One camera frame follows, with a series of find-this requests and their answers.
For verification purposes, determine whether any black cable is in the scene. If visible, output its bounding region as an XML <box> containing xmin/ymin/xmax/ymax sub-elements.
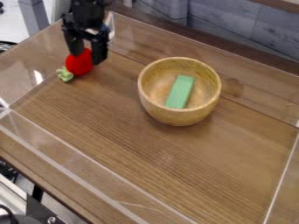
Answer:
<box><xmin>0</xmin><ymin>204</ymin><xmax>19</xmax><ymax>224</ymax></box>

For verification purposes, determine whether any black metal table bracket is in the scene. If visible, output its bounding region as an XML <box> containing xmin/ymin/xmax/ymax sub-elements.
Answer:
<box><xmin>26</xmin><ymin>195</ymin><xmax>67</xmax><ymax>224</ymax></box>

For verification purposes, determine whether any grey post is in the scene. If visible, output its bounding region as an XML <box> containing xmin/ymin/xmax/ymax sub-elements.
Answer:
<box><xmin>18</xmin><ymin>0</ymin><xmax>50</xmax><ymax>36</ymax></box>

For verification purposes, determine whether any clear acrylic tray wall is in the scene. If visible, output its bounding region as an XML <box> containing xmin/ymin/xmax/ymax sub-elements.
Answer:
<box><xmin>0</xmin><ymin>13</ymin><xmax>299</xmax><ymax>224</ymax></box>

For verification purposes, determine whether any clear acrylic corner bracket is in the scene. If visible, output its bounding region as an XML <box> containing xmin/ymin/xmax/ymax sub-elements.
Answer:
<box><xmin>106</xmin><ymin>11</ymin><xmax>117</xmax><ymax>40</ymax></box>

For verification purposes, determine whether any green rectangular block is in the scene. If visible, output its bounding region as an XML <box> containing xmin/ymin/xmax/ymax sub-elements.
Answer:
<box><xmin>165</xmin><ymin>75</ymin><xmax>195</xmax><ymax>109</ymax></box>

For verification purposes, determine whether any red plush strawberry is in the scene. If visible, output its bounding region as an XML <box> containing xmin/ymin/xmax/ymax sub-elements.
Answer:
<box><xmin>57</xmin><ymin>48</ymin><xmax>94</xmax><ymax>82</ymax></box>

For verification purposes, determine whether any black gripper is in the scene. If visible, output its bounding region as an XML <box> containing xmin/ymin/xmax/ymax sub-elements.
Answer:
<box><xmin>62</xmin><ymin>17</ymin><xmax>111</xmax><ymax>65</ymax></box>

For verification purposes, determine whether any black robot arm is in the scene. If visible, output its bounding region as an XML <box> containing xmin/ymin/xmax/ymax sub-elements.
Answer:
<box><xmin>62</xmin><ymin>0</ymin><xmax>111</xmax><ymax>65</ymax></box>

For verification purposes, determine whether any wooden bowl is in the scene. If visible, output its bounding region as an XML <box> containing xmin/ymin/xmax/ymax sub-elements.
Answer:
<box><xmin>138</xmin><ymin>57</ymin><xmax>222</xmax><ymax>126</ymax></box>

